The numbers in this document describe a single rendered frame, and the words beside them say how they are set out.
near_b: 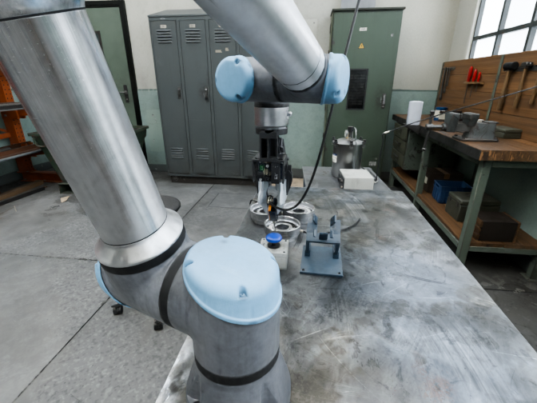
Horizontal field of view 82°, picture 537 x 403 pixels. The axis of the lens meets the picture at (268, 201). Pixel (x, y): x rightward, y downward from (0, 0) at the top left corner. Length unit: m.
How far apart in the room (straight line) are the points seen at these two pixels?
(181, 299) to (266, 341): 0.11
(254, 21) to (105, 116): 0.17
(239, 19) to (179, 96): 3.53
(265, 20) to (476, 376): 0.58
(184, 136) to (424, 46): 2.94
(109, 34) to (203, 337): 4.55
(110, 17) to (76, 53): 4.45
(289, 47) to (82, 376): 1.63
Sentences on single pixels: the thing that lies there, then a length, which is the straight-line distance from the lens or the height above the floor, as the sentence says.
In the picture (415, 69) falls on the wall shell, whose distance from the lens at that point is 4.24.
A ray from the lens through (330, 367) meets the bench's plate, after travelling 0.57.
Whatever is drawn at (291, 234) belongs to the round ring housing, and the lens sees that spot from 0.86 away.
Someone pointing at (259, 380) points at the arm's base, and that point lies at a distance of 0.44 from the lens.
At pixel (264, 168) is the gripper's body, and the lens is 0.68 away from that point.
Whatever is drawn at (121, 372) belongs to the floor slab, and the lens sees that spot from 1.72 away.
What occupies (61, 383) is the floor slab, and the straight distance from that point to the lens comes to 1.80.
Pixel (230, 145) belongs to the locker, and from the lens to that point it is 3.74.
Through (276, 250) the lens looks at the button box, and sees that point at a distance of 0.75.
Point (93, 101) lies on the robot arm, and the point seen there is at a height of 1.21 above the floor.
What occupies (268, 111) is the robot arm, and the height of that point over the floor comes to 1.17.
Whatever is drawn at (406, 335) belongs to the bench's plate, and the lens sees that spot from 0.65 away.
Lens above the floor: 1.23
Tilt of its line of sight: 22 degrees down
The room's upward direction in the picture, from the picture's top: straight up
